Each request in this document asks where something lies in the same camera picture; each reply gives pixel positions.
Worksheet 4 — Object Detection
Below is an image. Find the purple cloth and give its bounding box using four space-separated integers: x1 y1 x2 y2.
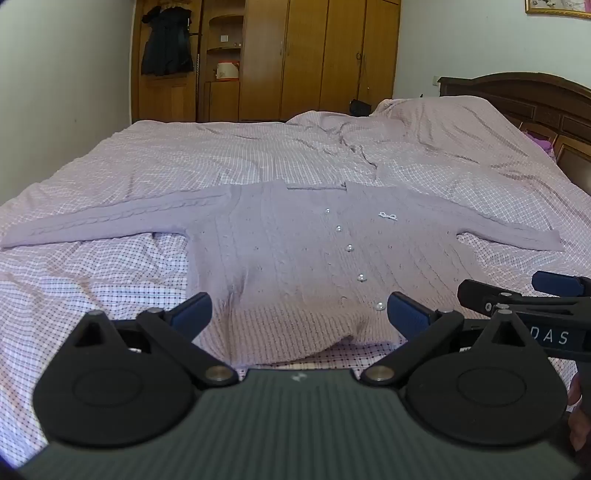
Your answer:
524 130 557 160

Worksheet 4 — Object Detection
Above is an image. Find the gold framed picture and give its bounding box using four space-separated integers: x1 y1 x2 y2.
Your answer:
525 0 591 19

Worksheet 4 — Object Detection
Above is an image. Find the black hanging coat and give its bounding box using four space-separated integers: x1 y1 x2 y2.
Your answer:
141 4 195 77

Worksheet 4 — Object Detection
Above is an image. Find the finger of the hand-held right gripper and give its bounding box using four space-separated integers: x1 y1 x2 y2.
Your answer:
457 278 532 320
531 270 591 298

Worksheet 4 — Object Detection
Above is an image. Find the dark wooden headboard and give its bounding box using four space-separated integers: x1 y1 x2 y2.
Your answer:
438 71 591 178

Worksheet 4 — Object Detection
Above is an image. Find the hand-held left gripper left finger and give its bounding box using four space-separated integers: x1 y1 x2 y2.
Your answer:
69 292 241 388

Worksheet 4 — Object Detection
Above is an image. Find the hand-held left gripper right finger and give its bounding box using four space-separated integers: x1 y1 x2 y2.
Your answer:
360 291 537 388

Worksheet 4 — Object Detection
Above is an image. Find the bed with checkered cover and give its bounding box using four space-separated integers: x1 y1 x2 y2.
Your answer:
0 96 591 467

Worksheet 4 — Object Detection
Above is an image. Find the person's right hand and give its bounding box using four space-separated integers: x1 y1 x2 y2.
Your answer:
567 369 591 453

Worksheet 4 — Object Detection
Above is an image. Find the lilac knitted cardigan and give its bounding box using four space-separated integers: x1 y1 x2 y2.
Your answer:
0 181 565 365

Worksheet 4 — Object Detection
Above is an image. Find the white and red container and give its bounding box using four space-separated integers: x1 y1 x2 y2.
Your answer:
213 60 241 82

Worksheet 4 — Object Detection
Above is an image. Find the wooden wardrobe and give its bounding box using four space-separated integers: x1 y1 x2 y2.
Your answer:
130 0 402 124

